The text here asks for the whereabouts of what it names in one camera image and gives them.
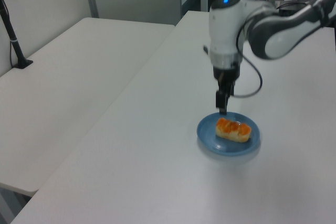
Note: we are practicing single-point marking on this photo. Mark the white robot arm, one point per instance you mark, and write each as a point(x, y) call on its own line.
point(228, 24)

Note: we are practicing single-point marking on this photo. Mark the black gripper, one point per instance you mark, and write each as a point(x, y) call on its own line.
point(226, 73)

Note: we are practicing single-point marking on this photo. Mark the orange glazed bread loaf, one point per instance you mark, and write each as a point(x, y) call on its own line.
point(233, 129)

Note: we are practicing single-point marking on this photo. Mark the blue plastic plate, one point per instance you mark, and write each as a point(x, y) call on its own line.
point(210, 137)

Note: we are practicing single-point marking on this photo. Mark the black camera pole with clamp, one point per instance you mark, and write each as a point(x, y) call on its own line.
point(13, 40)

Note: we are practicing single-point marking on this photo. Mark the black flat device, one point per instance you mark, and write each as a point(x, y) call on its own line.
point(294, 6)

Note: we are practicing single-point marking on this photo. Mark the white side table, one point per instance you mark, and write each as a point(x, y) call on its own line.
point(73, 90)

